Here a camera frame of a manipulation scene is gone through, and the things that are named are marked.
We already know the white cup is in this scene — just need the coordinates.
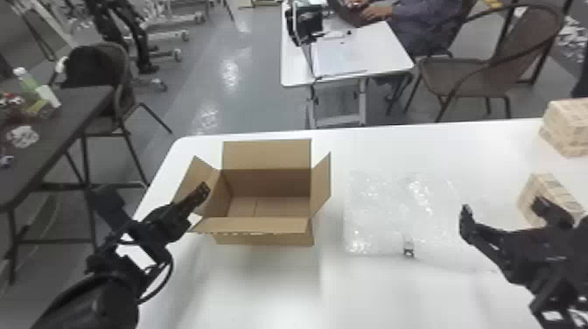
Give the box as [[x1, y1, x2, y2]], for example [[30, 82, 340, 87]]
[[35, 84, 62, 109]]

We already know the beige wooden block stack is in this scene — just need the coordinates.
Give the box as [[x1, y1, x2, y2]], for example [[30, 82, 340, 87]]
[[538, 97, 588, 159]]

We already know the clear bubble wrap sheet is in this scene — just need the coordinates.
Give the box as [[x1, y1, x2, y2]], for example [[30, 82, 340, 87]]
[[341, 171, 466, 259]]

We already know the cardboard box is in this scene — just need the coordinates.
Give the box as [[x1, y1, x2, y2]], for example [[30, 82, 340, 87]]
[[171, 138, 333, 248]]

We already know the dark side table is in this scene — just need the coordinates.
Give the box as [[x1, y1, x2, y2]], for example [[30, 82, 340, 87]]
[[0, 84, 148, 287]]

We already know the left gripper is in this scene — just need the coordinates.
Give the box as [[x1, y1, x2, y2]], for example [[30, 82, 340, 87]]
[[133, 181, 212, 252]]

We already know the white side table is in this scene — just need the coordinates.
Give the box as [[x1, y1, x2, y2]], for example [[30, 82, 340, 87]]
[[279, 3, 416, 130]]

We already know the black chair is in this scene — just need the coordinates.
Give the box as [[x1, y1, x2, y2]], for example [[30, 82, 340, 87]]
[[59, 41, 174, 188]]

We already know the black cable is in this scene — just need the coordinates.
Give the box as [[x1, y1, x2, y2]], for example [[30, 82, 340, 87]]
[[136, 249, 176, 305]]

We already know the black device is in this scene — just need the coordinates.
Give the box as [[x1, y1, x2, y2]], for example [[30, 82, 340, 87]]
[[284, 0, 326, 47]]

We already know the person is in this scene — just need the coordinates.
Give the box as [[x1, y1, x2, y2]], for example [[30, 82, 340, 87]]
[[328, 0, 466, 60]]

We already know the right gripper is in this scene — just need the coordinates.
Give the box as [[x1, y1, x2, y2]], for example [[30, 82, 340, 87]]
[[458, 195, 588, 296]]

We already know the brown chair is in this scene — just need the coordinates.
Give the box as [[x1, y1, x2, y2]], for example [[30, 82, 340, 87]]
[[402, 3, 567, 123]]

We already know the clear bottle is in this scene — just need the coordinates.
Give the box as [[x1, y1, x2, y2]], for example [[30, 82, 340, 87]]
[[11, 66, 44, 106]]

